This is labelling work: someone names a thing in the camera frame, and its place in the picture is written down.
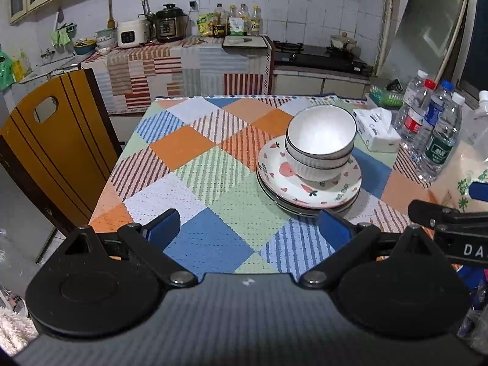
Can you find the green hanging cloth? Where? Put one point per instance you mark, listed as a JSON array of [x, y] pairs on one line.
[[61, 38]]

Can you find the brown wooden chair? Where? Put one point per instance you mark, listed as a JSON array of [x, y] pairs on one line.
[[57, 148]]

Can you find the blue plastic packet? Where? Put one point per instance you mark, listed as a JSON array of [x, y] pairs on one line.
[[471, 276]]

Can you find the green plastic basket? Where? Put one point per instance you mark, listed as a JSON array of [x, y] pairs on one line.
[[381, 97]]

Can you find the white fluffy blanket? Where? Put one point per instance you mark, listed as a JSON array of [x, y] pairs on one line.
[[11, 328]]

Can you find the blue bowl with food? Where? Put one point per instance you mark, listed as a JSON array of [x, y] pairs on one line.
[[84, 48]]

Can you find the white cutting board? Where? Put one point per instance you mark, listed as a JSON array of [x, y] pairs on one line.
[[261, 42]]

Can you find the white green seasoning bag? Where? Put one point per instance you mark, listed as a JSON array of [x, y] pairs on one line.
[[237, 26]]

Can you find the water bottle with green label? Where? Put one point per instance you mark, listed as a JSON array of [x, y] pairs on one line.
[[438, 152]]

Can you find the white tissue box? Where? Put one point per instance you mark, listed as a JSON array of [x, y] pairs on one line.
[[377, 133]]

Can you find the blue plate with fried egg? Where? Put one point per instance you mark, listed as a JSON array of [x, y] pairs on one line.
[[305, 209]]

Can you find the white plate with sun print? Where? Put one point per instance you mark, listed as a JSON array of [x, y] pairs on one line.
[[305, 213]]

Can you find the yellow green seasoning packet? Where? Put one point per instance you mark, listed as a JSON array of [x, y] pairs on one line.
[[206, 24]]

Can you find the white wall socket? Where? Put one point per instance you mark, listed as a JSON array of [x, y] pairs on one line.
[[193, 5]]

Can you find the metal ladle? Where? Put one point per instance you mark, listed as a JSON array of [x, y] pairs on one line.
[[144, 2]]

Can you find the wooden spatula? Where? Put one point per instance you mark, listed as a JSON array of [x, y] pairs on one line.
[[111, 21]]

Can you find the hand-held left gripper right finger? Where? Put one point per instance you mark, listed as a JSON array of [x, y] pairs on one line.
[[333, 228]]

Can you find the white rice cooker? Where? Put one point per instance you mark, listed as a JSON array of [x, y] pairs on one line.
[[129, 34]]

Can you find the white ribbed bowl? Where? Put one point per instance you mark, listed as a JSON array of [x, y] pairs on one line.
[[316, 175], [320, 129], [316, 163]]

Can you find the white pot with lid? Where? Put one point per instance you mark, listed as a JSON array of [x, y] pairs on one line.
[[341, 42]]

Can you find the kitchen knife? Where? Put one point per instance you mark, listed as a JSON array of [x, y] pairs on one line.
[[238, 40]]

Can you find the large metal sheet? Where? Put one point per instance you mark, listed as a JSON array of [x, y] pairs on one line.
[[423, 30]]

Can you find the striped patchwork counter cloth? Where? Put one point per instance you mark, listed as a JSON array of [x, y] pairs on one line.
[[171, 68]]

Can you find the clear cooking oil bottle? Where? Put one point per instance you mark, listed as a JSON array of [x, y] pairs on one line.
[[255, 23], [243, 11], [232, 11]]

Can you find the clear bag of rice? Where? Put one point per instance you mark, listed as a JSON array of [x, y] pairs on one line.
[[457, 175]]

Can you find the black pressure cooker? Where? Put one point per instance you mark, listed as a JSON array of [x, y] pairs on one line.
[[169, 26]]

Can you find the water bottle with red label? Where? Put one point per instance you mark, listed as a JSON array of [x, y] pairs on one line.
[[413, 122]]

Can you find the checked patchwork tablecloth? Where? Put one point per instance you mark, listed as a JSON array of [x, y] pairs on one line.
[[213, 167]]

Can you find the water bottle with blue label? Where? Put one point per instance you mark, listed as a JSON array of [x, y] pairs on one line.
[[434, 110]]

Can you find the yellow detergent bottle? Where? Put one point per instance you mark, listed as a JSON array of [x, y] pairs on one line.
[[21, 66]]

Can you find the white plate with pink bunny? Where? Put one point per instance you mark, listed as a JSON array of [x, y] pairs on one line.
[[335, 192]]

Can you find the black crumpled bag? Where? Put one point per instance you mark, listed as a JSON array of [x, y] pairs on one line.
[[394, 85]]

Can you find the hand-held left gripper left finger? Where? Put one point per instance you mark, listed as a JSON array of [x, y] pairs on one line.
[[167, 228]]

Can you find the clear water bottle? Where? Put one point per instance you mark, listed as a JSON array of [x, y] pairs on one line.
[[410, 95]]

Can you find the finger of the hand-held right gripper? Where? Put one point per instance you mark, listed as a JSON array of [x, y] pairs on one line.
[[427, 211], [479, 190]]

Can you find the stack of bowls on counter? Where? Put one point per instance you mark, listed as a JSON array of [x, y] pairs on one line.
[[106, 38]]

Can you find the green plastic bag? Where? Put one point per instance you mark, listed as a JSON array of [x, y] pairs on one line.
[[5, 68]]

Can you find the metal faucet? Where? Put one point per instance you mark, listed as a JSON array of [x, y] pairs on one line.
[[46, 52]]

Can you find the black gas stove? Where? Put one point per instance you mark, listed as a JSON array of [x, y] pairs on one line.
[[316, 59]]

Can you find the white base cabinet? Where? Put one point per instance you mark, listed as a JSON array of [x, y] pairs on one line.
[[320, 84]]

